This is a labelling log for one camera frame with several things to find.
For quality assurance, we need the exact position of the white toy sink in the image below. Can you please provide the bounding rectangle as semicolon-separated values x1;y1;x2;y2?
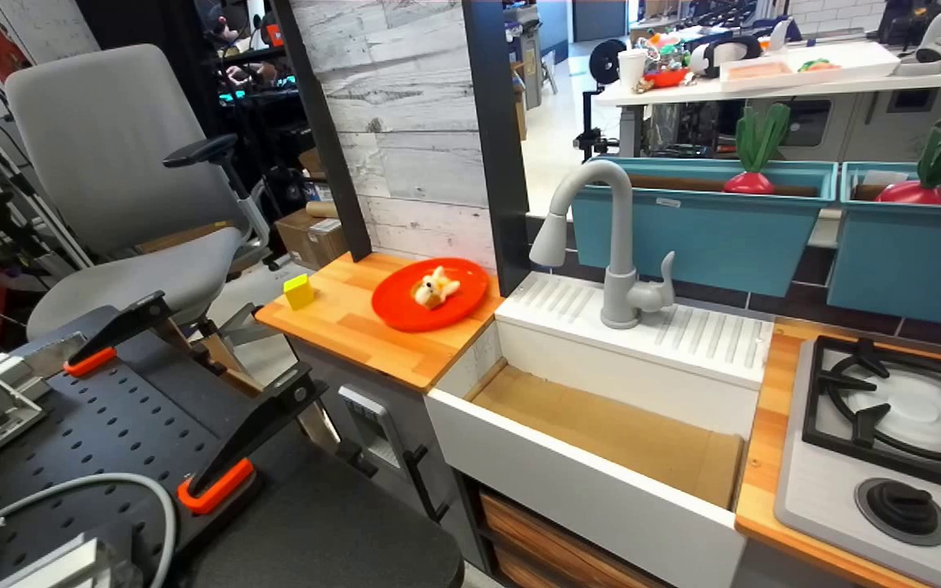
421;270;777;588

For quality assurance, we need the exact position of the teal planter box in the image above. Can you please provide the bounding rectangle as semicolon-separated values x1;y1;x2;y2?
825;160;941;334
568;155;843;300

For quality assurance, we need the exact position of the white background table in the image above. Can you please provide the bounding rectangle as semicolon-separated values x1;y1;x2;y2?
594;41;941;160

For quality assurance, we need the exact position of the grey wood wall panel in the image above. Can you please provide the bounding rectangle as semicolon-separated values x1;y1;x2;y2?
270;0;531;296

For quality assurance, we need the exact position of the red bowl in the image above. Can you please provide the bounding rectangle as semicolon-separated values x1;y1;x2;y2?
644;66;691;94

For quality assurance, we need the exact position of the grey cable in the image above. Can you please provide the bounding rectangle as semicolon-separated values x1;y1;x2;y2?
0;471;181;588

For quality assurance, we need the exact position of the yellow block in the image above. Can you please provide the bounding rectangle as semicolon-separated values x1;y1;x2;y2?
281;270;320;313

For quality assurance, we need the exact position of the white cup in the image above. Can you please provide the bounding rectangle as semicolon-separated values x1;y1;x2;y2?
615;46;650;99

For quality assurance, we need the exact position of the orange round plate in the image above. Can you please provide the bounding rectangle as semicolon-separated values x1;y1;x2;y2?
369;255;493;338

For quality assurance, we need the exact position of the grey toy faucet spout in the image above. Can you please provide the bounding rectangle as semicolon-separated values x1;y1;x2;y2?
527;158;680;334

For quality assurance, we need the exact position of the black clamp orange handle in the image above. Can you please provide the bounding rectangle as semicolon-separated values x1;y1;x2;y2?
58;291;174;381
174;367;320;519

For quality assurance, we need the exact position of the grey office chair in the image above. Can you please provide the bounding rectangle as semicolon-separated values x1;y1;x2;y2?
2;42;276;341

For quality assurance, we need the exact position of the black perforated board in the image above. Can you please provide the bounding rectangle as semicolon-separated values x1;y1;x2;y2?
0;323;466;588

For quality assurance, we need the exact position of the cardboard box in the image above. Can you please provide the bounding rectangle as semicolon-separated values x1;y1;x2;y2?
270;202;350;270

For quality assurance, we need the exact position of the black stove knob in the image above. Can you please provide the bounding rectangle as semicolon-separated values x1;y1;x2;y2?
852;475;941;550

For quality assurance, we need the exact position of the small cream toy food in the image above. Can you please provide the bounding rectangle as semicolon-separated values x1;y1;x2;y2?
412;265;465;313

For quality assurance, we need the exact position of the black fan stand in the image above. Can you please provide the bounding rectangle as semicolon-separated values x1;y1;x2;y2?
570;37;629;165

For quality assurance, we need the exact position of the grey toy stove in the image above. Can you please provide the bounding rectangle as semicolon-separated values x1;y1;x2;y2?
774;334;941;588

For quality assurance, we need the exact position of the wooden toy kitchen counter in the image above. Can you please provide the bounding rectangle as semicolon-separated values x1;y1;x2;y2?
251;252;941;588

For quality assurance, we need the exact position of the dark storage shelf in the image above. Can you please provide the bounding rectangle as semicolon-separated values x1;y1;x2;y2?
188;0;318;208

